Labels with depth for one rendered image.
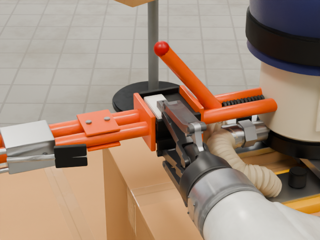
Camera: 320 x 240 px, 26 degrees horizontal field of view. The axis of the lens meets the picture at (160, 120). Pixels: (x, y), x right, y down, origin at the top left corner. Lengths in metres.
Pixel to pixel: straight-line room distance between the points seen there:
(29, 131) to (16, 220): 0.75
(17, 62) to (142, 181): 2.80
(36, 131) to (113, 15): 3.48
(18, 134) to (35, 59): 2.90
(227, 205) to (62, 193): 1.05
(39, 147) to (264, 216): 0.36
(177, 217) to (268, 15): 0.33
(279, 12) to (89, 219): 0.88
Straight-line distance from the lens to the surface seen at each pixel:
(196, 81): 1.04
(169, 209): 1.07
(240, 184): 0.84
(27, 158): 0.97
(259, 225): 0.77
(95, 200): 1.78
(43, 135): 1.00
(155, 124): 1.01
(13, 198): 1.82
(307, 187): 1.11
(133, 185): 1.13
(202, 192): 0.84
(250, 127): 1.12
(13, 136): 1.00
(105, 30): 4.24
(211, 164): 0.88
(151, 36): 3.20
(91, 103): 3.39
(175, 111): 0.96
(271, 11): 1.02
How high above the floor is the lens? 1.59
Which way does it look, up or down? 29 degrees down
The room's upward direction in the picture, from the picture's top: straight up
